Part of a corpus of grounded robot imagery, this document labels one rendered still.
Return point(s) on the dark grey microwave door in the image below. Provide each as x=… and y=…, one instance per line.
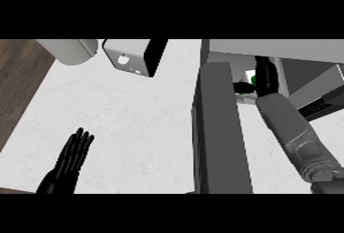
x=218, y=130

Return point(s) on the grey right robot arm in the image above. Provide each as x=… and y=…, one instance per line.
x=291, y=130

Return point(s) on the white and black box appliance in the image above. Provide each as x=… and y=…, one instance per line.
x=127, y=56

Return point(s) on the pale grey rounded appliance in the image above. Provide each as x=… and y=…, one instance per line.
x=71, y=50

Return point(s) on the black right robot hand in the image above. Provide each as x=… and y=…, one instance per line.
x=266, y=75

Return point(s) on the white and green milk carton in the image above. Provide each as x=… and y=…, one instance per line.
x=251, y=74

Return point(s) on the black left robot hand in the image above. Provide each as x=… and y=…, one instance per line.
x=66, y=164

